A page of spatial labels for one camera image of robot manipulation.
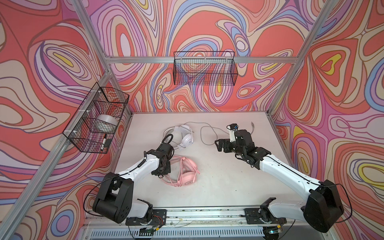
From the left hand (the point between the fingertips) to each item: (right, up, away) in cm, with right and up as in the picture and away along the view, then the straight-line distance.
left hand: (165, 170), depth 88 cm
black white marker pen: (-28, +18, -15) cm, 36 cm away
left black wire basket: (-35, +40, -7) cm, 54 cm away
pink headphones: (+14, +1, -8) cm, 16 cm away
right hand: (+33, +16, -4) cm, 37 cm away
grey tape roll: (-26, +27, -17) cm, 42 cm away
